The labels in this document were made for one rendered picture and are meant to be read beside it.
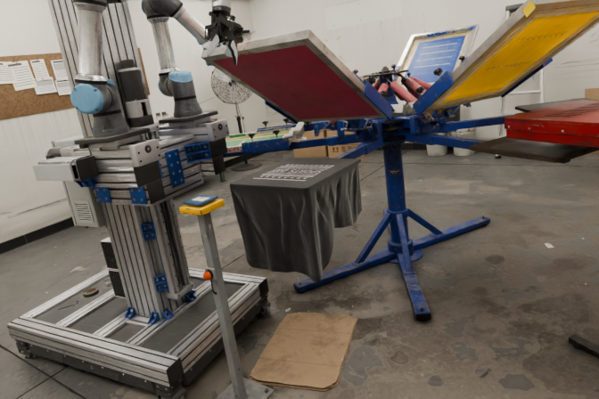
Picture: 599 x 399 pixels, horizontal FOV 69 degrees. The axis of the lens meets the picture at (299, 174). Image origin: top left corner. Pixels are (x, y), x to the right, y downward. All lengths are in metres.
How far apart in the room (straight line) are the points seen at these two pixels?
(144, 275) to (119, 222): 0.31
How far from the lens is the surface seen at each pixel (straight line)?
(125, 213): 2.38
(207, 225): 1.81
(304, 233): 1.87
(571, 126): 1.87
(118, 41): 2.35
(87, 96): 1.87
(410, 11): 6.44
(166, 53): 2.49
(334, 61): 1.84
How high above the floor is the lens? 1.44
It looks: 14 degrees down
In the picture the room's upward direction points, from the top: 8 degrees counter-clockwise
